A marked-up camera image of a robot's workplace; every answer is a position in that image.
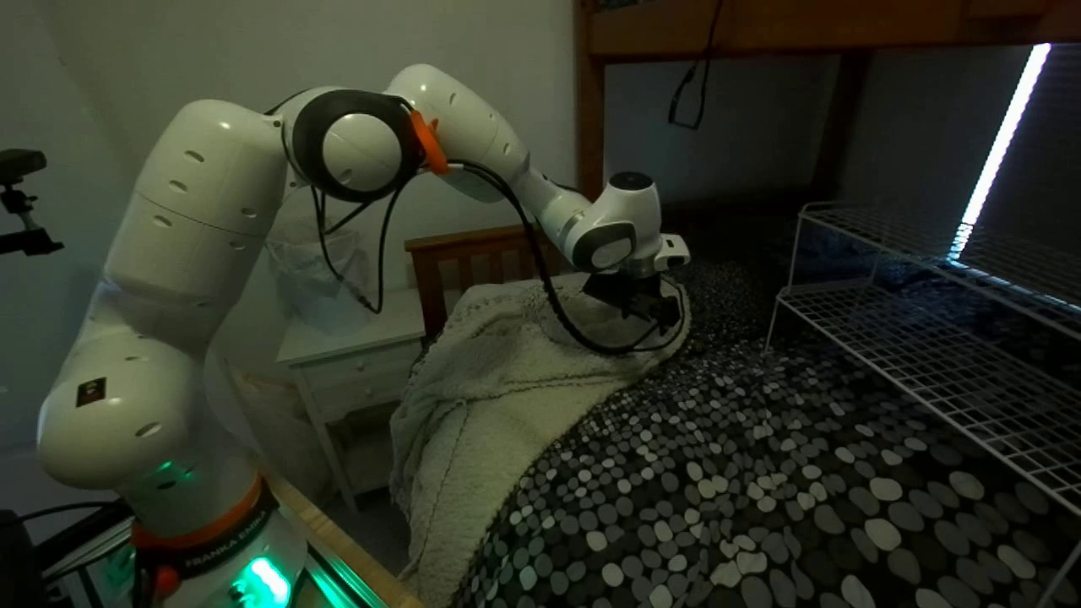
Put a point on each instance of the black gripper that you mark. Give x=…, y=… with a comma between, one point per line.
x=630, y=296

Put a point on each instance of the white fleece blanket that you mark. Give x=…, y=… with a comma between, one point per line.
x=509, y=384

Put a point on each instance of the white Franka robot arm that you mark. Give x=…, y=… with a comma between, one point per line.
x=191, y=259

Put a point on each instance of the black clothes hanger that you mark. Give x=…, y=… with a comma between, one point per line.
x=701, y=80

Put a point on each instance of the black grey dotted bedspread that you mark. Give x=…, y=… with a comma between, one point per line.
x=788, y=483

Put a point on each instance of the white nightstand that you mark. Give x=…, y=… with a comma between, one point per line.
x=357, y=364

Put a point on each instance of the white plastic bag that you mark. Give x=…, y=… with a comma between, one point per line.
x=294, y=276

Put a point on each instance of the window with dark blind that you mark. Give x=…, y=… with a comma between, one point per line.
x=1003, y=136

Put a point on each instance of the wooden bunk bed frame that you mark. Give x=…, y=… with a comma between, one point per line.
x=788, y=26

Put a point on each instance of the black camera on tripod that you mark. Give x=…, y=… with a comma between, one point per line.
x=21, y=203

